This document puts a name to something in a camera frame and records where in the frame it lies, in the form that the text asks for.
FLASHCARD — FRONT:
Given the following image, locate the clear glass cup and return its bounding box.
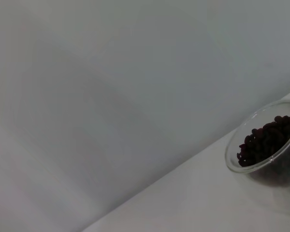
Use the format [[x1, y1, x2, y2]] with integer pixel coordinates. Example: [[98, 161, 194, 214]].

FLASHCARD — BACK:
[[224, 100, 290, 215]]

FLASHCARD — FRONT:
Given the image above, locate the coffee bean heap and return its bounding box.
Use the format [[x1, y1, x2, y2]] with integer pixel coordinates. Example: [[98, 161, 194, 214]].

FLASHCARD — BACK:
[[236, 115, 290, 187]]

